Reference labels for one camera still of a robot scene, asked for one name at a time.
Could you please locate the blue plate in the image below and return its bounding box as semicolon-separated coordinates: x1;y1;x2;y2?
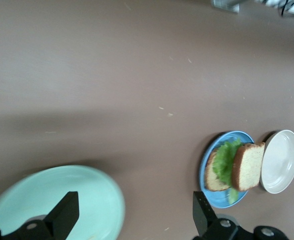
199;130;256;209

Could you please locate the brown bread slice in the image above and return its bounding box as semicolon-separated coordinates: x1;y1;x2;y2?
204;147;232;193
231;141;266;192

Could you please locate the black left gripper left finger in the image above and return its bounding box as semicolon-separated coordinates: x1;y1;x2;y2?
0;191;80;240

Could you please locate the beige plate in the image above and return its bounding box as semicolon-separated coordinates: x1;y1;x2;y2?
259;129;294;195

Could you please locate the green lettuce leaf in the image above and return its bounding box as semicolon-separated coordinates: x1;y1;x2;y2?
212;138;244;205

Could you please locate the light green plate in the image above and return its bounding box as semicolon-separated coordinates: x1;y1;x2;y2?
0;164;127;240

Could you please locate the tangled black floor cable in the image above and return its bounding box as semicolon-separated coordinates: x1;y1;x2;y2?
278;0;294;17

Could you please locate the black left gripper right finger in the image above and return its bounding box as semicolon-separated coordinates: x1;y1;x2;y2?
192;191;292;240

